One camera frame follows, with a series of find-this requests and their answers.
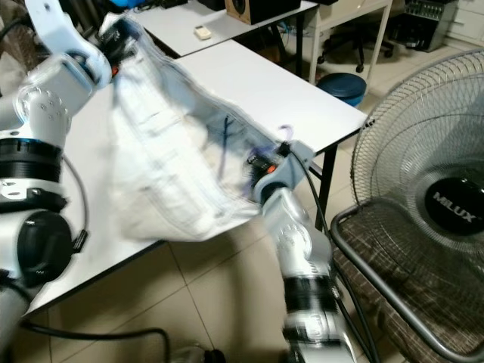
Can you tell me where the black office chair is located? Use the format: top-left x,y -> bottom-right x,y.
318,15 -> 368,69

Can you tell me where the wooden black-front speaker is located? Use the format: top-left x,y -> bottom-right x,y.
225,0 -> 303,26

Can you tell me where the round blue stool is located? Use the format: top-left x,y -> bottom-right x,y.
316,71 -> 368,107

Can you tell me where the thick black tether cable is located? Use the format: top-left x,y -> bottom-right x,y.
19,321 -> 172,363

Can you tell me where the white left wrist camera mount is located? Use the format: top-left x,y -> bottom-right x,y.
24,0 -> 114,88

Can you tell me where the brown woven metal-frame chair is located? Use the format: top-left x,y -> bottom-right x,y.
329,198 -> 484,363

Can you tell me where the large grey floor fan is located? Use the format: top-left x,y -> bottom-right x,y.
350,49 -> 484,262

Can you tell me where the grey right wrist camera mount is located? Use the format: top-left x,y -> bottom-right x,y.
261,138 -> 315,201

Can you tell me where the dark equipment rack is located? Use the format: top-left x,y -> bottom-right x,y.
401,0 -> 458,52

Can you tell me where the purple wire hanger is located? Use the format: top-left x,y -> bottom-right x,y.
216,117 -> 297,182

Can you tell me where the white knitted garment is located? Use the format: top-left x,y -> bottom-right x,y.
106,15 -> 281,243

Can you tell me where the brown patterned fabric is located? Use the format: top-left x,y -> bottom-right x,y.
0,0 -> 39,54

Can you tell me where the white rectangular table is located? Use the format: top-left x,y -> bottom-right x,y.
121,0 -> 394,84
0,38 -> 369,318

